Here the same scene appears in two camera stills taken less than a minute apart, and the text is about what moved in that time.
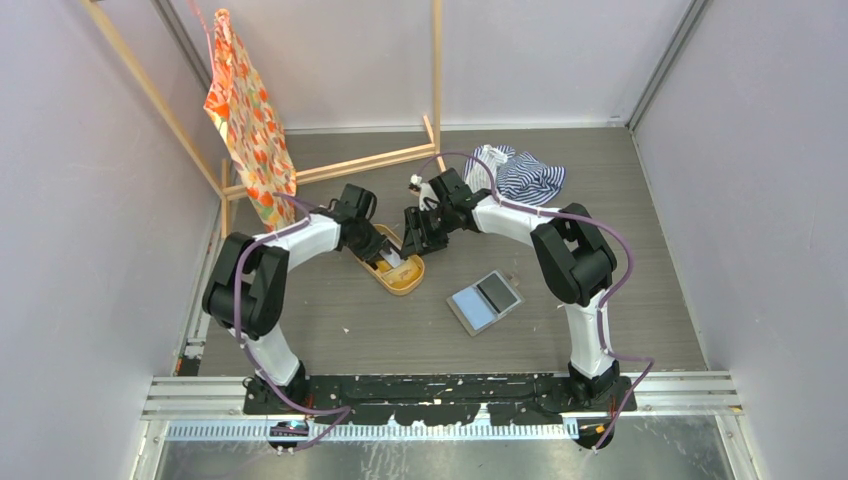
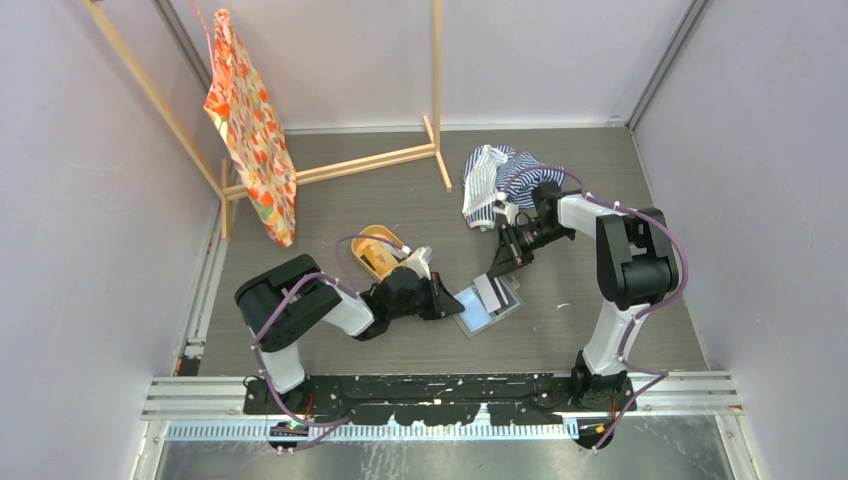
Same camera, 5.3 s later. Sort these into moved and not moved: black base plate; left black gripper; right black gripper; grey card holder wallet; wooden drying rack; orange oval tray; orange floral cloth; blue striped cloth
Moved: right black gripper; left black gripper; orange oval tray
Not moved: orange floral cloth; black base plate; wooden drying rack; grey card holder wallet; blue striped cloth
